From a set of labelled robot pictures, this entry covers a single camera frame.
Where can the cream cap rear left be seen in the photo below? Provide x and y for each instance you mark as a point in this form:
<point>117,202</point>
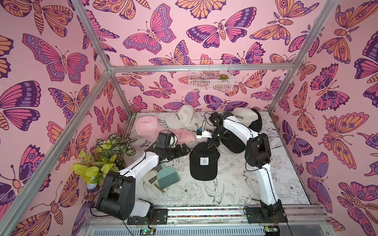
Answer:
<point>185,118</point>

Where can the plain pink cap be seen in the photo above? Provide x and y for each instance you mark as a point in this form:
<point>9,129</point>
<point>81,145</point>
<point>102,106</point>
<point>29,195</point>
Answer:
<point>184,136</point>

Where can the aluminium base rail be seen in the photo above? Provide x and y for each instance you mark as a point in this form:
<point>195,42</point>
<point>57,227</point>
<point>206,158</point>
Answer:
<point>303,220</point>

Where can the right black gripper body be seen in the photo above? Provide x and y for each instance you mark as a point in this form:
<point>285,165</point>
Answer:
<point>218,134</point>

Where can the pink cap with logo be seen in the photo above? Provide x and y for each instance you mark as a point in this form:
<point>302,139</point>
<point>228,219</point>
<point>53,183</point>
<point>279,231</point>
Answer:
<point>148,127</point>

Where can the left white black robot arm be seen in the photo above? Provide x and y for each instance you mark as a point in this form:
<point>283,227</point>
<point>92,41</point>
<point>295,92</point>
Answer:
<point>117,195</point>

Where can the teal hand brush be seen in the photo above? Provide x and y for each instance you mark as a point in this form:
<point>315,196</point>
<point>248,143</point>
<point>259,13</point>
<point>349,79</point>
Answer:
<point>167,176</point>

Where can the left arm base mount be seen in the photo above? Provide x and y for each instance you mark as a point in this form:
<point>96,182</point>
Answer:
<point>155,216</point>

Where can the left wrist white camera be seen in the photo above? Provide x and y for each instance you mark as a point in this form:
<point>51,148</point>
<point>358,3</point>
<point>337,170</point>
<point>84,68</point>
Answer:
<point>166,140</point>

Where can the white wire basket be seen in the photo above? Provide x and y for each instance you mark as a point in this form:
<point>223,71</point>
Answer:
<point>205,77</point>

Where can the potted green plant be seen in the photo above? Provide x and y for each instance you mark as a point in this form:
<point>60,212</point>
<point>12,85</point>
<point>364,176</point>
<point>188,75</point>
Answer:
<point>105,157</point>

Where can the clear plastic dustpan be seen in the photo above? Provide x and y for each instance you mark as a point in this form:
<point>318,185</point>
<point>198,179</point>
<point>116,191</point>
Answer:
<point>150,180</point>

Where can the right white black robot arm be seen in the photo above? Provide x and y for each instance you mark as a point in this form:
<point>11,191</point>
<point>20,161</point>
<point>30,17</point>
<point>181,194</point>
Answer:
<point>257,155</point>

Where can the plain black cap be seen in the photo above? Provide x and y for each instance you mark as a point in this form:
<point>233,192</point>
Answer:
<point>233,143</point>

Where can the black cap with white patch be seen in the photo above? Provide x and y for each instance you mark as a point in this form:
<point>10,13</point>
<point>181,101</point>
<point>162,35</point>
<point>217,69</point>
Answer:
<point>204,162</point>

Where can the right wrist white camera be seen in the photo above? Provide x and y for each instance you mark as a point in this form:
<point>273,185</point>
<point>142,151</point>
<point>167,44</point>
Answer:
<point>201,134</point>

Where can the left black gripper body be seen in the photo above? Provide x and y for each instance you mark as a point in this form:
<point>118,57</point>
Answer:
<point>172,153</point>

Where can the wrist white camera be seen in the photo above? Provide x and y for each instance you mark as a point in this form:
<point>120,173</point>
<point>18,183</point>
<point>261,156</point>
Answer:
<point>166,140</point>
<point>201,134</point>

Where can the small succulent in basket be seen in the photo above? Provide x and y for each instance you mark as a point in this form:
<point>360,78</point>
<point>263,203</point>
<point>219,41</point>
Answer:
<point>223,77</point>

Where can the aluminium frame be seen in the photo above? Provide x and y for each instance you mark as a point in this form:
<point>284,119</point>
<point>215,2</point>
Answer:
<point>13,216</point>

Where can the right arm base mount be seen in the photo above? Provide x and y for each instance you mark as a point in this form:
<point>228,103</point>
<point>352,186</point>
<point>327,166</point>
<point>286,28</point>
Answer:
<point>264,215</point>

